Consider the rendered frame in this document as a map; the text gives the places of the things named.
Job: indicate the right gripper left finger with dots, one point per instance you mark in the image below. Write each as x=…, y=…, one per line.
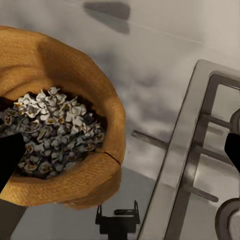
x=12, y=150

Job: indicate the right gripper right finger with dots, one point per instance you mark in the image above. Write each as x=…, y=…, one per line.
x=232, y=148

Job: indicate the burner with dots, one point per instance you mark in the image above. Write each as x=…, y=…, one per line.
x=197, y=193

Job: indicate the popcorn bag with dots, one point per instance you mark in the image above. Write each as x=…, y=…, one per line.
x=30, y=62

